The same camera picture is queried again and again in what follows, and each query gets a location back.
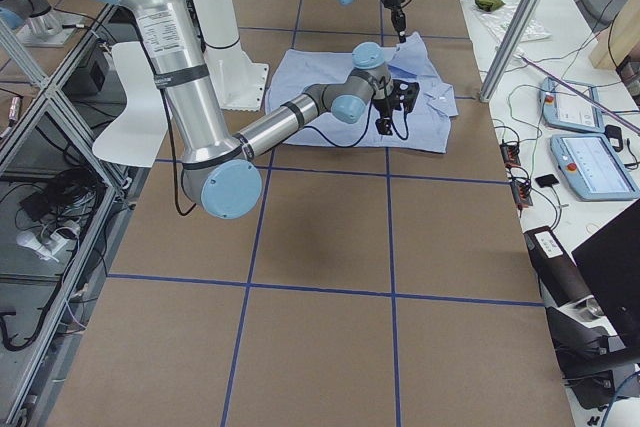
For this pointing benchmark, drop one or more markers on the lower blue teach pendant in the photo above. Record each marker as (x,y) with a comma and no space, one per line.
(592,168)

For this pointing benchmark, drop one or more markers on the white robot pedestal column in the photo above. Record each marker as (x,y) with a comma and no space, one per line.
(239,83)

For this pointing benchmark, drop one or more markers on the blue teach pendant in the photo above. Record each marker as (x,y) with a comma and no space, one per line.
(573,106)
(592,168)

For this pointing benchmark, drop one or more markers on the upper blue teach pendant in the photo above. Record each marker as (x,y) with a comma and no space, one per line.
(573,106)

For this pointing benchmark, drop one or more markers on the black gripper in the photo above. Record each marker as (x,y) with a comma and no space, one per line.
(393,0)
(383,107)

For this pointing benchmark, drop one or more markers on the black cylinder with label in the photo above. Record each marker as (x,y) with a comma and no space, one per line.
(555,267)

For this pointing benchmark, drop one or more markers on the olive green pouch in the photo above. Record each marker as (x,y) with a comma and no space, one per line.
(489,5)

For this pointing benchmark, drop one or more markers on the grey aluminium frame post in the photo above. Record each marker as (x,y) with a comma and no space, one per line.
(507,48)

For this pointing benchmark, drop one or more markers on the light blue striped shirt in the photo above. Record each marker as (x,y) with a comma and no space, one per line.
(426,128)

